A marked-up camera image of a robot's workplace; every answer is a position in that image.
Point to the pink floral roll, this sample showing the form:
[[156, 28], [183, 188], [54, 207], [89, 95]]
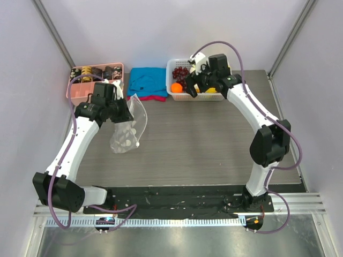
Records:
[[117, 72]]

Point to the dark brown roll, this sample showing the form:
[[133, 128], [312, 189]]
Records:
[[98, 74]]

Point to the pink divided storage box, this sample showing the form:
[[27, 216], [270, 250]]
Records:
[[80, 91]]

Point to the clear zip top bag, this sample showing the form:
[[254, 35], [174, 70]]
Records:
[[127, 135]]

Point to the black roll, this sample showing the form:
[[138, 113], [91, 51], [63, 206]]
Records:
[[108, 73]]

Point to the red grape bunch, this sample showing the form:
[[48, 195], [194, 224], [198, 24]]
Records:
[[179, 74]]

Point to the yellow banana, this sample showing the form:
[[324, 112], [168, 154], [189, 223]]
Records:
[[209, 91]]

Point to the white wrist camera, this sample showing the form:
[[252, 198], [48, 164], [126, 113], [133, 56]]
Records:
[[197, 61], [118, 89]]

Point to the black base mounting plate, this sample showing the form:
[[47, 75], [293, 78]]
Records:
[[186, 202]]

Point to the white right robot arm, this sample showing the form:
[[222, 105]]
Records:
[[270, 143]]

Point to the magenta folded cloth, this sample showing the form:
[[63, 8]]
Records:
[[153, 98]]

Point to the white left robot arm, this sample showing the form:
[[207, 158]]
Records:
[[57, 187]]

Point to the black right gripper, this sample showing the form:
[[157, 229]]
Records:
[[197, 81]]

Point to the blue folded cloth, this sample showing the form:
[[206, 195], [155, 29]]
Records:
[[147, 81]]

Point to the white slotted cable duct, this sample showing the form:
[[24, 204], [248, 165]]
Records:
[[102, 222]]

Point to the yellow striped roll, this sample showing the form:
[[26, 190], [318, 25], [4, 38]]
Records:
[[86, 71]]

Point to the dark floral sushi roll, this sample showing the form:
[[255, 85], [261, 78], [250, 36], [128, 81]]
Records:
[[74, 73]]

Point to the orange fruit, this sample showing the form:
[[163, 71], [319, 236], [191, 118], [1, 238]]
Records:
[[176, 88]]

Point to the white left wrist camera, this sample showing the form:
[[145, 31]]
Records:
[[118, 89]]

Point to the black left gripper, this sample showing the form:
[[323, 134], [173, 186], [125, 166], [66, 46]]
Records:
[[126, 115]]

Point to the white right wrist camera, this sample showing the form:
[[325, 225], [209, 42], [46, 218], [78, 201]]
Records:
[[197, 61]]

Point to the white plastic basket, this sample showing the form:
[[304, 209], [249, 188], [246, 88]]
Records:
[[176, 63]]

